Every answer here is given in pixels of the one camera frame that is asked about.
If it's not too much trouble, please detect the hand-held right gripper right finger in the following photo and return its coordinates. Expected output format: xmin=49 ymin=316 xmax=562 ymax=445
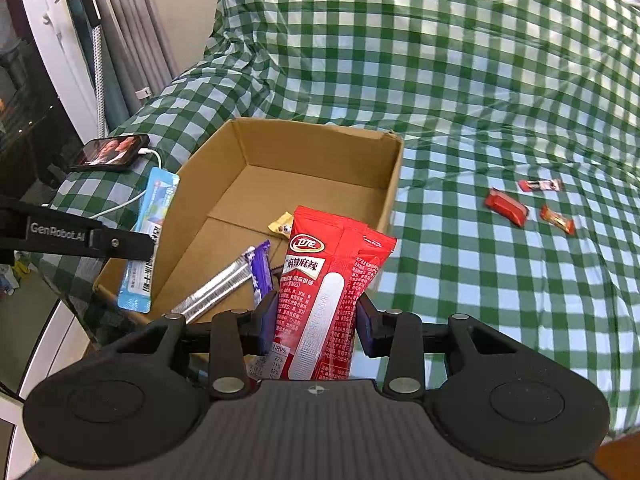
xmin=356 ymin=292 xmax=521 ymax=400

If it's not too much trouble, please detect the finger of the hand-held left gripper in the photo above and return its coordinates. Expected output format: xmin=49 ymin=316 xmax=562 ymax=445
xmin=90 ymin=227 xmax=157 ymax=262

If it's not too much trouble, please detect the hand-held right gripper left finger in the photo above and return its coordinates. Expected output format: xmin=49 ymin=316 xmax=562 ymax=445
xmin=107 ymin=290 xmax=281 ymax=401

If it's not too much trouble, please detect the purple snack packet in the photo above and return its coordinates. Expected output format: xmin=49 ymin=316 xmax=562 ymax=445
xmin=245 ymin=240 xmax=275 ymax=311

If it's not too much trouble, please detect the light blue snack packet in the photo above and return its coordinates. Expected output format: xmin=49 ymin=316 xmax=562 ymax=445
xmin=116 ymin=167 xmax=181 ymax=313

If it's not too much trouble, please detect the large red snack packet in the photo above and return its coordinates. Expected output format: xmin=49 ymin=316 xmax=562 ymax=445
xmin=270 ymin=205 xmax=398 ymax=382

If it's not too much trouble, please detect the silver foil snack packet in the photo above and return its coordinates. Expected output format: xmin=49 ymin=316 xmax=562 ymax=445
xmin=170 ymin=247 xmax=251 ymax=323

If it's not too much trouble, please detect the pale yellow candy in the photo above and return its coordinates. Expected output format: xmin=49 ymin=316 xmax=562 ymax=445
xmin=267 ymin=212 xmax=296 ymax=239

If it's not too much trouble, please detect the cardboard box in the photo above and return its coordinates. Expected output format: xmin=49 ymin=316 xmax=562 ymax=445
xmin=92 ymin=117 xmax=405 ymax=383

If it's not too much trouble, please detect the black smartphone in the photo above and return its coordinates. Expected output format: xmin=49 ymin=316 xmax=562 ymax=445
xmin=67 ymin=134 xmax=151 ymax=173

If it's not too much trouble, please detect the red candy bar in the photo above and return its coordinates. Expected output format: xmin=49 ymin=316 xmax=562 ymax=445
xmin=484 ymin=188 xmax=530 ymax=226

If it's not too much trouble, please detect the orange red candy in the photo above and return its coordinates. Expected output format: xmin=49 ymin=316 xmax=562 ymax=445
xmin=540 ymin=205 xmax=575 ymax=235

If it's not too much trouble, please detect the grey curtain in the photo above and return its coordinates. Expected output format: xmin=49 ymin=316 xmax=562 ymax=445
xmin=65 ymin=0 xmax=181 ymax=121

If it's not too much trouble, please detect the small red white candy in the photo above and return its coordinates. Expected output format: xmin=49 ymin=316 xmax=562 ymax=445
xmin=518 ymin=178 xmax=565 ymax=193

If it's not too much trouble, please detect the green checked blanket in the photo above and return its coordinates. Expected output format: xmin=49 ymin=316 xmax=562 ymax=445
xmin=30 ymin=0 xmax=640 ymax=436

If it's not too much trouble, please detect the white charging cable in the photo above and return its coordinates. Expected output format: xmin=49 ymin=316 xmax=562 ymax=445
xmin=42 ymin=147 xmax=163 ymax=221

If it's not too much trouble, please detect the black white braided cord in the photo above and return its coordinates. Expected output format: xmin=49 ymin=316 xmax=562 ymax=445
xmin=91 ymin=25 xmax=108 ymax=138

